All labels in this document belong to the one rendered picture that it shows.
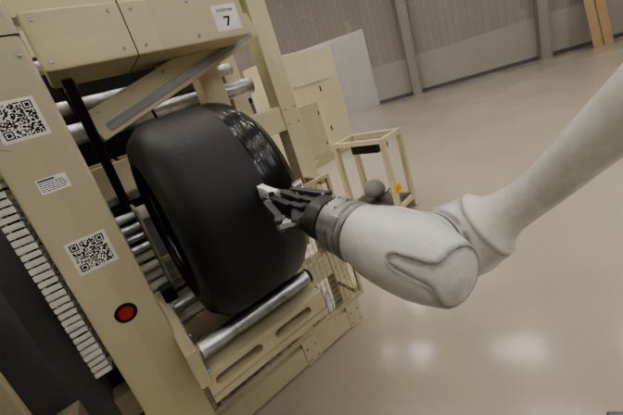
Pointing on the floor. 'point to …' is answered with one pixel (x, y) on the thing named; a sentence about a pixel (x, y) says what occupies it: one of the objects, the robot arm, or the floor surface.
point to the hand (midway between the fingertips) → (269, 194)
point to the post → (63, 158)
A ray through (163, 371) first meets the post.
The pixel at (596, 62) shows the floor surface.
